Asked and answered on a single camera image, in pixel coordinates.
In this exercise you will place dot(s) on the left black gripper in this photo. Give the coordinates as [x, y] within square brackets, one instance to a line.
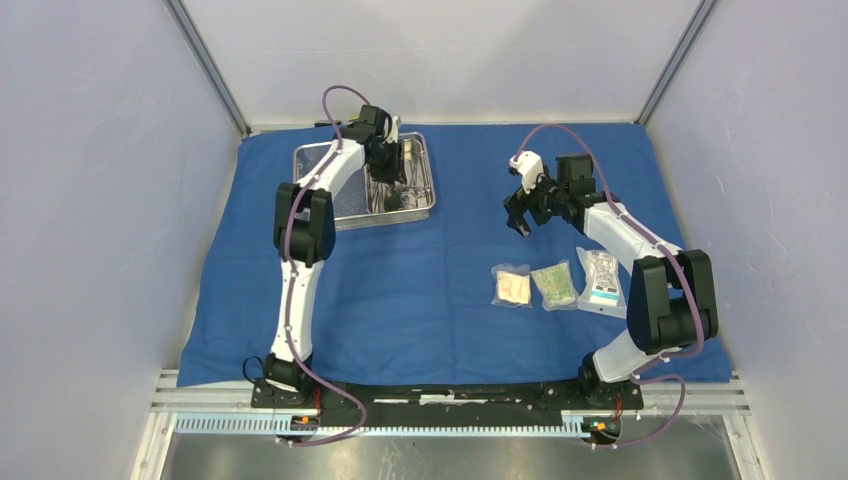
[396, 171]

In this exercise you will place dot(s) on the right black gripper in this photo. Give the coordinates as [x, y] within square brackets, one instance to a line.
[515, 207]

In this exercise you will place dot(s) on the wire mesh steel basket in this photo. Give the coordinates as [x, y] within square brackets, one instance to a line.
[364, 203]

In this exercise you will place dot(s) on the beige gauze packet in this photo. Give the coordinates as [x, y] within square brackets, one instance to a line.
[512, 286]

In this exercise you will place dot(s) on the green printed packet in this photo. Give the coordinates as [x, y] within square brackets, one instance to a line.
[556, 286]

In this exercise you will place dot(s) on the blue surgical drape cloth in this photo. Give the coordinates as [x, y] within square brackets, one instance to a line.
[412, 303]

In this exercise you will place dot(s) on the white blue box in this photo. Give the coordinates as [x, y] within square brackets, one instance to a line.
[603, 293]

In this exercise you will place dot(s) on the steel surgical scissors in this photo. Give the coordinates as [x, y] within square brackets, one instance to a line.
[385, 198]

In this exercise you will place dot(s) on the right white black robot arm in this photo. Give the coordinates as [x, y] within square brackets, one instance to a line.
[671, 306]

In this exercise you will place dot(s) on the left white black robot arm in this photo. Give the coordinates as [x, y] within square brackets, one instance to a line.
[304, 233]

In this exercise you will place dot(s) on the stainless steel instrument tray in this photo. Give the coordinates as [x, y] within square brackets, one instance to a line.
[413, 145]

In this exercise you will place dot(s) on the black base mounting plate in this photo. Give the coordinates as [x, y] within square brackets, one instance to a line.
[431, 406]

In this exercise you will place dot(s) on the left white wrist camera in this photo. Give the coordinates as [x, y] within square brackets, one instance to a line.
[392, 129]

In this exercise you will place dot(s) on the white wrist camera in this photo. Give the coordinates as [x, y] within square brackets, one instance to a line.
[529, 166]
[392, 129]

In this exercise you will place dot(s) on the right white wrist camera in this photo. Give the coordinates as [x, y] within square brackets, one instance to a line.
[529, 166]

